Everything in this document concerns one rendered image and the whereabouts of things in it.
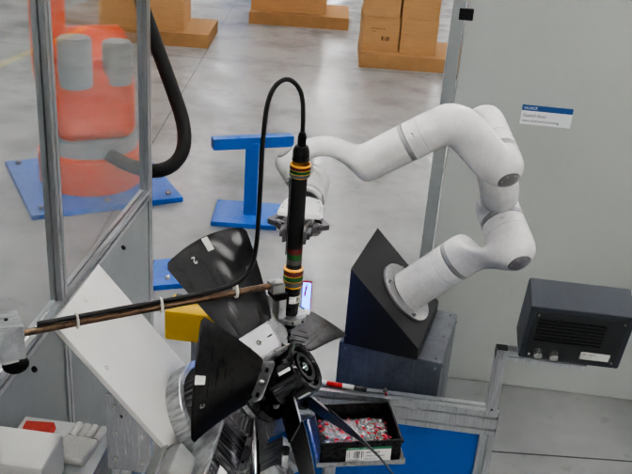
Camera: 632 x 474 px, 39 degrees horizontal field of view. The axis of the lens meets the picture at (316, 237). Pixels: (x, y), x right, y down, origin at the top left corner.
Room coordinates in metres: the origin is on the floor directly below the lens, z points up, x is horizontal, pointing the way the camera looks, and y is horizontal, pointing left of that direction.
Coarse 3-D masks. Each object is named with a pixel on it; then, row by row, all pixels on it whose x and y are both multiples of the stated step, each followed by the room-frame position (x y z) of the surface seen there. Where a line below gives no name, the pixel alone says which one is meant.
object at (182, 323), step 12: (168, 312) 2.04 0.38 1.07; (180, 312) 2.04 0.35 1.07; (192, 312) 2.04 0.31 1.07; (204, 312) 2.05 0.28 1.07; (168, 324) 2.04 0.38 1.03; (180, 324) 2.04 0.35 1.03; (192, 324) 2.04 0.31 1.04; (168, 336) 2.04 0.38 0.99; (180, 336) 2.04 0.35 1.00; (192, 336) 2.04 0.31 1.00
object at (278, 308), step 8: (272, 280) 1.69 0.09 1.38; (272, 288) 1.66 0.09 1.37; (280, 288) 1.67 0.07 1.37; (272, 296) 1.67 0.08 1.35; (280, 296) 1.67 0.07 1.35; (280, 304) 1.67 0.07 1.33; (280, 312) 1.67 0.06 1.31; (304, 312) 1.71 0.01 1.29; (280, 320) 1.67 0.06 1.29; (288, 320) 1.67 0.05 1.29; (296, 320) 1.67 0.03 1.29; (304, 320) 1.69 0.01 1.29
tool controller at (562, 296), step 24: (528, 288) 2.03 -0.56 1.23; (552, 288) 2.01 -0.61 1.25; (576, 288) 2.01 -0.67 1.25; (600, 288) 2.02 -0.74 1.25; (528, 312) 1.97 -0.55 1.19; (552, 312) 1.94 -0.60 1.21; (576, 312) 1.93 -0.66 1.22; (600, 312) 1.93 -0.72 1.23; (624, 312) 1.93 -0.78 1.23; (528, 336) 1.97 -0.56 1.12; (552, 336) 1.95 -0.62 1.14; (576, 336) 1.95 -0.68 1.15; (600, 336) 1.94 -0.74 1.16; (624, 336) 1.93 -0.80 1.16; (552, 360) 1.95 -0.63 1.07; (576, 360) 1.97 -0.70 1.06; (600, 360) 1.96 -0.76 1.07
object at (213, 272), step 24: (216, 240) 1.75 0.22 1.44; (240, 240) 1.78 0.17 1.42; (168, 264) 1.65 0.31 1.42; (192, 264) 1.68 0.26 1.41; (216, 264) 1.71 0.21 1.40; (240, 264) 1.73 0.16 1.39; (192, 288) 1.65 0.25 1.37; (240, 288) 1.69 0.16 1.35; (216, 312) 1.64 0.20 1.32; (240, 312) 1.66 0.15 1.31; (264, 312) 1.68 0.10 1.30; (240, 336) 1.63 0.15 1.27
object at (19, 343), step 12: (0, 312) 1.43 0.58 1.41; (12, 312) 1.43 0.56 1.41; (0, 324) 1.38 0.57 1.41; (12, 324) 1.39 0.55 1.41; (0, 336) 1.36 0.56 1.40; (12, 336) 1.37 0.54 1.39; (0, 348) 1.36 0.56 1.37; (12, 348) 1.37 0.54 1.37; (24, 348) 1.38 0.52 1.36; (0, 360) 1.36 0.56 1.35; (12, 360) 1.37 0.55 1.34
